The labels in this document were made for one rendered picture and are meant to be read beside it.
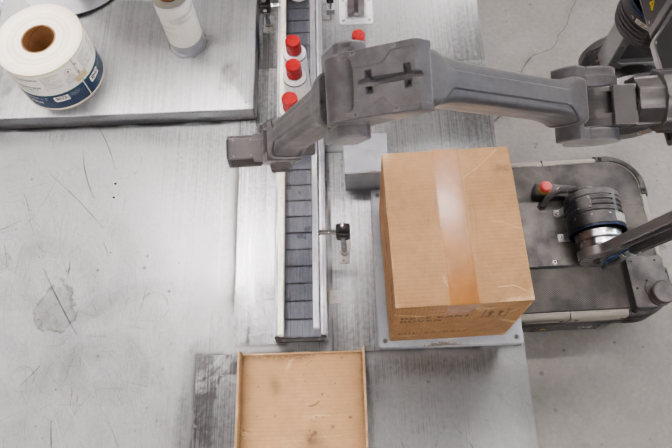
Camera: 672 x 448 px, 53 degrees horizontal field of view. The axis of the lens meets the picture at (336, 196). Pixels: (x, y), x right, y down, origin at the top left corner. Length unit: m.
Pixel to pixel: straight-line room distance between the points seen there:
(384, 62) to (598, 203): 1.47
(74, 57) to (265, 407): 0.88
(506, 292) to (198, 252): 0.70
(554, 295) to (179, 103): 1.24
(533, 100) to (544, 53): 2.02
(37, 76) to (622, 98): 1.21
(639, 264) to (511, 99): 1.46
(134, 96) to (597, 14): 1.99
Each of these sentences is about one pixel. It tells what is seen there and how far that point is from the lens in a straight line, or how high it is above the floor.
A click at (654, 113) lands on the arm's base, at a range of 1.00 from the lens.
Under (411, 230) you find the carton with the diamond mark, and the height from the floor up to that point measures 1.12.
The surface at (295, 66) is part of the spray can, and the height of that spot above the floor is 1.08.
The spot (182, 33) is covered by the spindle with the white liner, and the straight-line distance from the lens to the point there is 1.68.
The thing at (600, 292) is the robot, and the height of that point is 0.24.
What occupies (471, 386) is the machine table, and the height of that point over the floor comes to 0.83.
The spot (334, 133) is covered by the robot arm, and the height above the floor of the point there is 1.59.
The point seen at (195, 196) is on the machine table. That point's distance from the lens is 1.61.
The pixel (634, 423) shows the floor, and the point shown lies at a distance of 2.42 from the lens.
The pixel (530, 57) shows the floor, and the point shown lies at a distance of 2.85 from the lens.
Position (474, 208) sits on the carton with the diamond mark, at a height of 1.12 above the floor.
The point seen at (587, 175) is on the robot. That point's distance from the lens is 2.36.
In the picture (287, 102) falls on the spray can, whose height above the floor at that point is 1.08.
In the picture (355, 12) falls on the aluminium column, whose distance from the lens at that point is 1.83.
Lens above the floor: 2.26
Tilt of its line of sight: 66 degrees down
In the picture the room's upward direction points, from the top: 5 degrees counter-clockwise
